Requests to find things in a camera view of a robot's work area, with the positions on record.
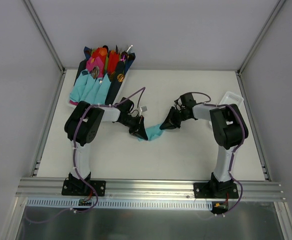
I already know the teal paper napkin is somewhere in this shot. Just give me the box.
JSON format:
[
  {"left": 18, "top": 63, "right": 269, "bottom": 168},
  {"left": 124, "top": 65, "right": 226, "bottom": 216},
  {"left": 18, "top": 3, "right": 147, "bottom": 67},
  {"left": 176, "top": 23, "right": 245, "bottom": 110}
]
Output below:
[{"left": 145, "top": 124, "right": 164, "bottom": 141}]

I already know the small white utensil tray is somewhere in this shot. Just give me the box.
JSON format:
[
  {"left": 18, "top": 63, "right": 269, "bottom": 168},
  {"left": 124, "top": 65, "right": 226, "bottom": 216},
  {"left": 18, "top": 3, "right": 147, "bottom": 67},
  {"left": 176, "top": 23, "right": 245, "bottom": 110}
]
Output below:
[{"left": 219, "top": 91, "right": 244, "bottom": 108}]

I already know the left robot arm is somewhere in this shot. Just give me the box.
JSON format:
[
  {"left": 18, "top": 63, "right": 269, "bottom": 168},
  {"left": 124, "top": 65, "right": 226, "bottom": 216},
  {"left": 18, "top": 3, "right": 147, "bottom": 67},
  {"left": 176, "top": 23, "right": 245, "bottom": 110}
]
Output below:
[{"left": 61, "top": 97, "right": 148, "bottom": 197}]

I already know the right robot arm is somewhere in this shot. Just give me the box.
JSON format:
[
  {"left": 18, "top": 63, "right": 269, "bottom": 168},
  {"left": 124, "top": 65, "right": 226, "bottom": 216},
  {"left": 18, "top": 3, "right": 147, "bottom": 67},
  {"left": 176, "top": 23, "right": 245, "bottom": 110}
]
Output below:
[{"left": 160, "top": 92, "right": 249, "bottom": 200}]

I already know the teal rolled napkin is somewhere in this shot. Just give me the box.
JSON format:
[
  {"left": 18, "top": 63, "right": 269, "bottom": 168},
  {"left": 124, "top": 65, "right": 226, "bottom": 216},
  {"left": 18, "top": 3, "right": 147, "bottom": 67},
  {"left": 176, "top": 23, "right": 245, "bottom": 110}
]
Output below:
[
  {"left": 94, "top": 73, "right": 111, "bottom": 105},
  {"left": 78, "top": 74, "right": 96, "bottom": 104},
  {"left": 85, "top": 78, "right": 102, "bottom": 104},
  {"left": 69, "top": 69, "right": 89, "bottom": 103}
]

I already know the dark navy rolled napkin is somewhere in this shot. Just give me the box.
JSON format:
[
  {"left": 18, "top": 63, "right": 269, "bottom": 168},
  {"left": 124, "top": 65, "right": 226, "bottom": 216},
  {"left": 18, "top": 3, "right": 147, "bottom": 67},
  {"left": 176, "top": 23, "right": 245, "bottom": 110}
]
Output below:
[{"left": 105, "top": 61, "right": 125, "bottom": 105}]

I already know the red rolled napkin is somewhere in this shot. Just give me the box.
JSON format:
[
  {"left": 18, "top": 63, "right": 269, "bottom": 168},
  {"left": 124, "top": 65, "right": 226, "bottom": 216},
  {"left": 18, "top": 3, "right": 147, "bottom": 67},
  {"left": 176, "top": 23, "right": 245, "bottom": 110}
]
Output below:
[{"left": 106, "top": 50, "right": 120, "bottom": 75}]

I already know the pink rolled napkin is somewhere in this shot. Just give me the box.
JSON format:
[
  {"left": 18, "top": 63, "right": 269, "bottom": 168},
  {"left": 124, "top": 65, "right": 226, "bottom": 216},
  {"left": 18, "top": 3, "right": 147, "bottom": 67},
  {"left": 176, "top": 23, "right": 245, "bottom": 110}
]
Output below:
[{"left": 86, "top": 56, "right": 105, "bottom": 79}]

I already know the orange rolled napkin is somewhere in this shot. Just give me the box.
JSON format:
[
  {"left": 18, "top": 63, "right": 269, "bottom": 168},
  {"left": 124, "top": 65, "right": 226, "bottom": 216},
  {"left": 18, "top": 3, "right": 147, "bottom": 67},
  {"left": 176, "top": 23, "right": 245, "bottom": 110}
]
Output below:
[{"left": 91, "top": 47, "right": 109, "bottom": 58}]

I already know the large white basket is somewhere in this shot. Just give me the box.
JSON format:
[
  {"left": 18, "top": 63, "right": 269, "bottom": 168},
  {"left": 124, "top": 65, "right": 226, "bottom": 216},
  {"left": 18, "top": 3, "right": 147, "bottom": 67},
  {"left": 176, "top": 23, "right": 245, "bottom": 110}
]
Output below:
[{"left": 68, "top": 60, "right": 129, "bottom": 106}]

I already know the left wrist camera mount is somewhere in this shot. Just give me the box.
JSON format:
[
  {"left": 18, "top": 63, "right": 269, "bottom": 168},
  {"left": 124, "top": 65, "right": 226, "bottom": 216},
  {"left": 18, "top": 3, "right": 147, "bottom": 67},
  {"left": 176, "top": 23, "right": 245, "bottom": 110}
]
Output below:
[{"left": 139, "top": 106, "right": 148, "bottom": 115}]

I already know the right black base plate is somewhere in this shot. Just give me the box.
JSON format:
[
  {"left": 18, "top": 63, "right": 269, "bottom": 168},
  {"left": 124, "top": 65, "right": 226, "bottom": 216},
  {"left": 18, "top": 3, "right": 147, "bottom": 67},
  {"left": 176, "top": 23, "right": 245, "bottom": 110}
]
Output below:
[{"left": 193, "top": 182, "right": 239, "bottom": 199}]

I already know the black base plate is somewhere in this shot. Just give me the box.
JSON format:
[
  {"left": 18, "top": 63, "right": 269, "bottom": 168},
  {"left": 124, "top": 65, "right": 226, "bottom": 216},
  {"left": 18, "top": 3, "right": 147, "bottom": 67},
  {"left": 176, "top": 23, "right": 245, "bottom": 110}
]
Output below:
[
  {"left": 61, "top": 178, "right": 106, "bottom": 197},
  {"left": 193, "top": 182, "right": 239, "bottom": 199}
]

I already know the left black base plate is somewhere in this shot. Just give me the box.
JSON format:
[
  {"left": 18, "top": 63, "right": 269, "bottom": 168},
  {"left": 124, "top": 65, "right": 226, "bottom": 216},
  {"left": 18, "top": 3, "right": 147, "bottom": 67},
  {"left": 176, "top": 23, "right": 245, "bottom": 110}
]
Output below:
[{"left": 61, "top": 178, "right": 106, "bottom": 197}]

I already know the aluminium mounting rail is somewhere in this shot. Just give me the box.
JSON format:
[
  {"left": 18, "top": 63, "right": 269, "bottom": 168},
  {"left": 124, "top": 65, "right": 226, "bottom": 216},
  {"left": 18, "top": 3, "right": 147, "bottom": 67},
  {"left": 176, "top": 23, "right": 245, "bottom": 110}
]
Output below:
[{"left": 15, "top": 177, "right": 287, "bottom": 202}]

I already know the white slotted cable duct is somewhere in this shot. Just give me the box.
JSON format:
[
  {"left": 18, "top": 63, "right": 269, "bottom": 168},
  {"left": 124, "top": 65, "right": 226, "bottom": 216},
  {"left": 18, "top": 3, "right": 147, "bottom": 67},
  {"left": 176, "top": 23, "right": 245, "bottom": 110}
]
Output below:
[{"left": 26, "top": 197, "right": 213, "bottom": 211}]

